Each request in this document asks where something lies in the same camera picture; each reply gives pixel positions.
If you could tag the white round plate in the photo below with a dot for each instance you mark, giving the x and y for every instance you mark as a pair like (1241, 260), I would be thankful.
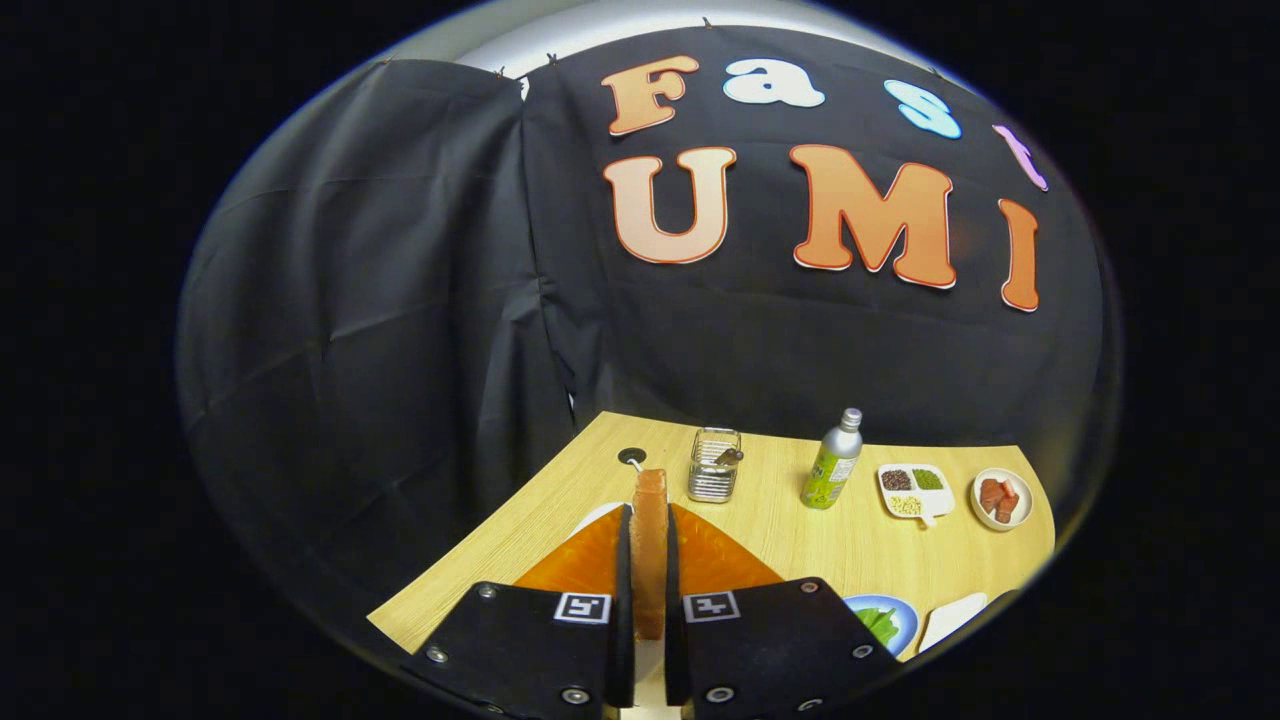
(978, 512)

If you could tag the white divided dish with beans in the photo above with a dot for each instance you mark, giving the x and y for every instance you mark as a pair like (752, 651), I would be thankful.
(940, 503)

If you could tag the silver bottle with green label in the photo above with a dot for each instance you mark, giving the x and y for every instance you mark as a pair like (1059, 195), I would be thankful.
(830, 470)

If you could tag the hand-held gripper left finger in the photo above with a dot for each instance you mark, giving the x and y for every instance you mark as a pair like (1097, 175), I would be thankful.
(625, 600)

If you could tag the blue round plate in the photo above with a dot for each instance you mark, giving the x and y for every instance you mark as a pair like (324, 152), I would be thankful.
(905, 612)

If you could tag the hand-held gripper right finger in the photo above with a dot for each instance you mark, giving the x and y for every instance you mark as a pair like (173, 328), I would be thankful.
(674, 600)

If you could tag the white square plate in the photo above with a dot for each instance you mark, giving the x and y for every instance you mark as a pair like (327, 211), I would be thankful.
(950, 620)

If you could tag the toasted bread slice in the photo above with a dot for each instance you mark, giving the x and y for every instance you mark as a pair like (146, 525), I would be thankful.
(650, 550)

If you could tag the white toaster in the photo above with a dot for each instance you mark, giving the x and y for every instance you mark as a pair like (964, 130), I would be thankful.
(604, 519)

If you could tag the black backdrop cloth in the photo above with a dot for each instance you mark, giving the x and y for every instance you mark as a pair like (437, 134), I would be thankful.
(400, 300)

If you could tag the green lettuce leaf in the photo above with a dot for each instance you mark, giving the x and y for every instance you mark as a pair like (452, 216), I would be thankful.
(880, 625)

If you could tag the brown chopsticks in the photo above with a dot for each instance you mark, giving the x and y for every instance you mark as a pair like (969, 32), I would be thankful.
(730, 456)

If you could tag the brown meat piece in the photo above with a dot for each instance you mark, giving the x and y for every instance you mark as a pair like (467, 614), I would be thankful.
(990, 495)
(1005, 510)

